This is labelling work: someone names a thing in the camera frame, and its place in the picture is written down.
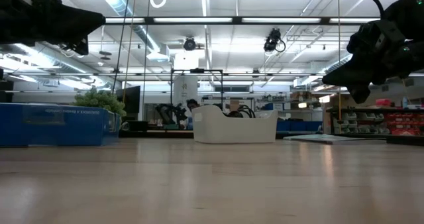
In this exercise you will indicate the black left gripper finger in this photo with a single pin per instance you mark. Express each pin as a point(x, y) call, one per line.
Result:
point(79, 46)
point(76, 23)

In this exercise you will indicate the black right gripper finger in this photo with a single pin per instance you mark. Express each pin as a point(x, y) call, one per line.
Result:
point(354, 75)
point(361, 93)

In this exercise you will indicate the black background robot arm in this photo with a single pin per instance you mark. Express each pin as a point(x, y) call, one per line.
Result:
point(170, 113)

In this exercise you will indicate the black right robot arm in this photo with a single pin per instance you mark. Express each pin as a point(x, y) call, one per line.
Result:
point(414, 15)

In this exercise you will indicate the shelf with red bins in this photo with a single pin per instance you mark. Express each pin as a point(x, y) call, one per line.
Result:
point(397, 119)

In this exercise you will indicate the dark blue product package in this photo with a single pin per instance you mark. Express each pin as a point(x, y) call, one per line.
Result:
point(331, 138)

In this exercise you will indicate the green artificial potted plant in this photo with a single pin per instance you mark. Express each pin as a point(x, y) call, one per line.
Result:
point(99, 99)

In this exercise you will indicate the blue storage bins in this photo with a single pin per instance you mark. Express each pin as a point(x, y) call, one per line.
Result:
point(298, 125)

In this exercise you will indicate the black monitor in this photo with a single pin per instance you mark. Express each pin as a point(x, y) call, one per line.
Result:
point(130, 99)

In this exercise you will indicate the blue game controller box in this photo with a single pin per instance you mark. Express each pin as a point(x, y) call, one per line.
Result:
point(59, 128)

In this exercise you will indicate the white column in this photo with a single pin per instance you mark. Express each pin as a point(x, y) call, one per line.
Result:
point(185, 85)

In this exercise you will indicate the person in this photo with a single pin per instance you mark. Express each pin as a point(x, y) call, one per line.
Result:
point(192, 104)

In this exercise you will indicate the white plastic bin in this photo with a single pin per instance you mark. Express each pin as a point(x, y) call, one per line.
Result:
point(232, 128)

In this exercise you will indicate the silver ventilation duct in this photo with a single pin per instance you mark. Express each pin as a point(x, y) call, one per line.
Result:
point(132, 15)

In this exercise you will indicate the black aluminium table frame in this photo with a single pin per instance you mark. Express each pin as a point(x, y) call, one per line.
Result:
point(149, 20)

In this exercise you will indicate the black overhead camera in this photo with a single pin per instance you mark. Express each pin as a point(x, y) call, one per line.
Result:
point(273, 40)

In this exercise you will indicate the round black ceiling camera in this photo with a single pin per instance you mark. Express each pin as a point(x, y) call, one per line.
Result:
point(189, 44)

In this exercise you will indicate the black background frame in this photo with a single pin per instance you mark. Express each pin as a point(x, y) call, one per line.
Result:
point(197, 71)

